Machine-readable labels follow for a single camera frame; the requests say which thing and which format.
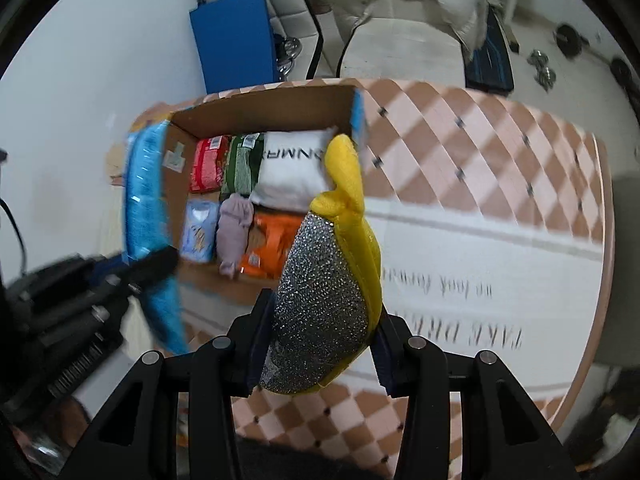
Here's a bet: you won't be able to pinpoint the chrome dumbbells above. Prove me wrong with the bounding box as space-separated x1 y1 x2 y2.
527 49 556 92

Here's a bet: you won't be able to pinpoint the floor barbell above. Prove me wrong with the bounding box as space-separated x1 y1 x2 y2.
553 24 634 88

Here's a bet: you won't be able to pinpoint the open cardboard box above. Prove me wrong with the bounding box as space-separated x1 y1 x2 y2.
159 84 369 306

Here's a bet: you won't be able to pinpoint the mauve cloth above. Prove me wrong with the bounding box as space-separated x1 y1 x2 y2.
216 193 254 278

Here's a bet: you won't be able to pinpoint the yellow silver scrub sponge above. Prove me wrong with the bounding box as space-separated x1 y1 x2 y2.
260 134 383 396

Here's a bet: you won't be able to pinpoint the green snack bag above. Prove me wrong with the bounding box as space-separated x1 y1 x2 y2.
220 133 264 200

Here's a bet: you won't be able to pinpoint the white padded chair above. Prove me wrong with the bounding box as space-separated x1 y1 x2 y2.
338 0 465 87

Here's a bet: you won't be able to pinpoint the white pillow pack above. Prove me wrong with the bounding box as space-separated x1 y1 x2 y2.
250 128 336 214

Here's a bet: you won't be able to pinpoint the long blue wrapper strip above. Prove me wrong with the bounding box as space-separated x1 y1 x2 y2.
122 122 189 356

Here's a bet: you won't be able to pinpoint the light blue tissue pack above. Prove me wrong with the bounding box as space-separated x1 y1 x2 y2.
180 200 219 263

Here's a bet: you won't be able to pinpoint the red snack packet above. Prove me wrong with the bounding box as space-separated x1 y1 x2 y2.
190 136 230 193

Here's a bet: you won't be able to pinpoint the checkered table cloth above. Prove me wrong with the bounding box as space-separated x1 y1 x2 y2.
129 78 616 478

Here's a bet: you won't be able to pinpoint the blue foam mat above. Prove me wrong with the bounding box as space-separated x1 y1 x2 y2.
190 0 279 93

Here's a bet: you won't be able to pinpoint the orange snack bag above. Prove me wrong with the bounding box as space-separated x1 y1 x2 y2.
240 211 304 280

